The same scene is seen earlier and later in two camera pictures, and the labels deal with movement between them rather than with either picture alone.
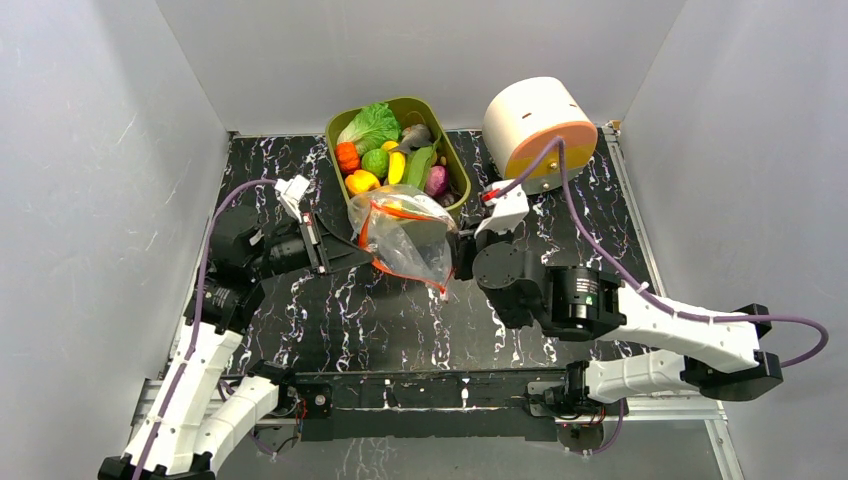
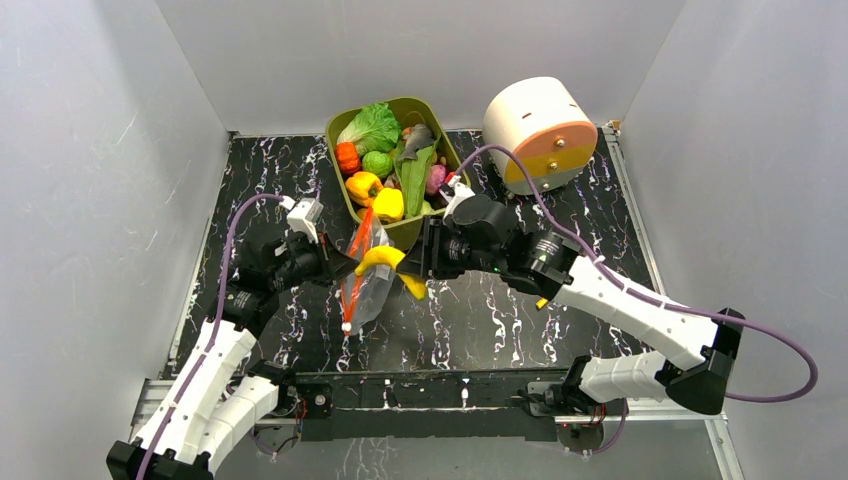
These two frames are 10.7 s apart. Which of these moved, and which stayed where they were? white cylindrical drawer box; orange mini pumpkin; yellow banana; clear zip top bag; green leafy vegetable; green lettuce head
Moved: yellow banana; clear zip top bag
Stayed: orange mini pumpkin; green lettuce head; white cylindrical drawer box; green leafy vegetable
